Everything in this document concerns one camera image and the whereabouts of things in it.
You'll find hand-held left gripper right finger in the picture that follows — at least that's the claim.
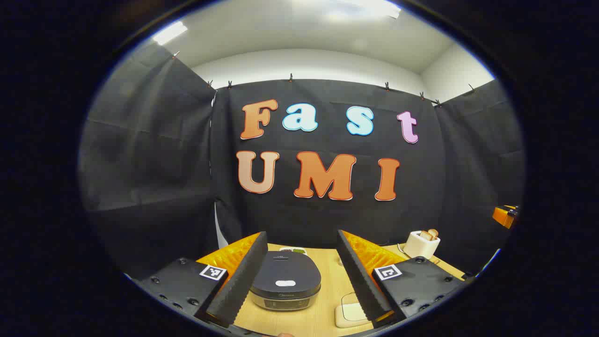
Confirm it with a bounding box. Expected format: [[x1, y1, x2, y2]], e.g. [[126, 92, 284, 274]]
[[337, 229, 473, 328]]

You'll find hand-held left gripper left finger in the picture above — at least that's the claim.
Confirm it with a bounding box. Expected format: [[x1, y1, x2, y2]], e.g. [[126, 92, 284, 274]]
[[133, 232, 269, 328]]

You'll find cream rice tray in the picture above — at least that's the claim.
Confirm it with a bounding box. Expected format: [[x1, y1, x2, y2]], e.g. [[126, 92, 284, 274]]
[[335, 292, 371, 328]]

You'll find black silver rice cooker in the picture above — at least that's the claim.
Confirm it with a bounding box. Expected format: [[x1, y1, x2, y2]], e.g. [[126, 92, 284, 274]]
[[249, 251, 322, 311]]

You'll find white toaster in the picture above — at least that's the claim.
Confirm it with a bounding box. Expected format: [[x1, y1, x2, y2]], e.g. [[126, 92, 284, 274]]
[[403, 230, 441, 259]]

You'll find black backdrop cloth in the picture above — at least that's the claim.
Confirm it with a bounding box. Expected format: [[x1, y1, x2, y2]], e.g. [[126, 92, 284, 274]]
[[79, 49, 525, 281]]

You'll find ceiling light panel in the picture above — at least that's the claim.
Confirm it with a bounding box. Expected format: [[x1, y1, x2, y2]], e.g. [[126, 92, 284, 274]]
[[152, 21, 188, 46]]

